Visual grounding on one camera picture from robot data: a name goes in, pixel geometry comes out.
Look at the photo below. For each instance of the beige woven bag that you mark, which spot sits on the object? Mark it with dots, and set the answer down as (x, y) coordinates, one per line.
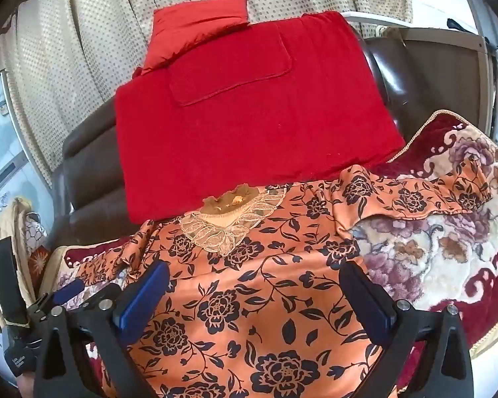
(20, 224)

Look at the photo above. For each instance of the orange floral blouse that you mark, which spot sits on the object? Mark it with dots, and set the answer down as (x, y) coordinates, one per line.
(253, 298)

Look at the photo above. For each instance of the glass window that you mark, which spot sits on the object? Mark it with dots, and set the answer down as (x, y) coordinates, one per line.
(0, 132)

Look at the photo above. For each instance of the brown leather sofa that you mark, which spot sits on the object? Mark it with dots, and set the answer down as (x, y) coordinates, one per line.
(91, 174)

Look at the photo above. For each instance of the beige dotted curtain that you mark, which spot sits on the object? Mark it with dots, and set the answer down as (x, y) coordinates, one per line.
(87, 49)

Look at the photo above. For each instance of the red knit blanket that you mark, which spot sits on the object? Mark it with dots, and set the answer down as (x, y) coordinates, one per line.
(253, 132)

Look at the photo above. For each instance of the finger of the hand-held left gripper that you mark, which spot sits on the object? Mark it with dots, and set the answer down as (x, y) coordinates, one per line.
(68, 291)

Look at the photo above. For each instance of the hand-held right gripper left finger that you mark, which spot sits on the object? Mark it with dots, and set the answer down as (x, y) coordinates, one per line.
(143, 298)

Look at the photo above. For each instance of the white metal bar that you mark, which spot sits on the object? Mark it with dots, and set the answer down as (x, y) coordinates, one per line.
(373, 17)

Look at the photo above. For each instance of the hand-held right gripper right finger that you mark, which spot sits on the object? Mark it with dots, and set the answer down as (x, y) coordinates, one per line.
(373, 311)

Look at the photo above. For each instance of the floral plush blanket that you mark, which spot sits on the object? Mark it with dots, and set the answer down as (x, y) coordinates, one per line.
(419, 248)

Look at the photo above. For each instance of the red satin pillow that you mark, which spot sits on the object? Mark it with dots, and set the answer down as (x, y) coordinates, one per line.
(182, 29)

